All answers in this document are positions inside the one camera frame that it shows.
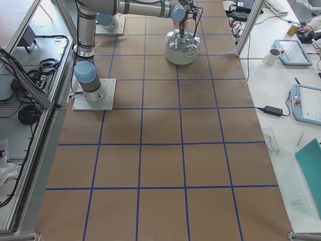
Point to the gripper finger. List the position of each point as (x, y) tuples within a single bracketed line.
[(182, 31)]

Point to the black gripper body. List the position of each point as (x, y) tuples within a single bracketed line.
[(182, 24)]

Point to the white mug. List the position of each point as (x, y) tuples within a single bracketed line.
[(271, 56)]

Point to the near teach pendant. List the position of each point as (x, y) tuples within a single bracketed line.
[(305, 104)]

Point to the teach pendant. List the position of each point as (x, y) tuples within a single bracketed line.
[(305, 104), (293, 53)]

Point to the aluminium frame post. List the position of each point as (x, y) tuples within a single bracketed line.
[(255, 8)]

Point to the teal folder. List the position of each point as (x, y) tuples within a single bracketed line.
[(309, 160)]

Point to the yellow can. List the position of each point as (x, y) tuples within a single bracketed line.
[(293, 29)]

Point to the clear plastic holder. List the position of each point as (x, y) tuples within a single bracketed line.
[(270, 140)]

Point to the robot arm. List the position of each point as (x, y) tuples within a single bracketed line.
[(106, 21), (89, 44)]

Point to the pale green cooking pot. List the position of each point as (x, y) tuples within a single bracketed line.
[(181, 58)]

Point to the pink bowl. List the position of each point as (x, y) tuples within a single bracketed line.
[(177, 24)]

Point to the black power adapter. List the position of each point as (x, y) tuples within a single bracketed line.
[(272, 111)]

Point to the far teach pendant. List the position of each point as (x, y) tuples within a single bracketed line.
[(293, 53)]

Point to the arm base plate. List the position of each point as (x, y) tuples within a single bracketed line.
[(102, 99), (119, 30)]

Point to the glass pot lid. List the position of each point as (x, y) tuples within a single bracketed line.
[(188, 43)]

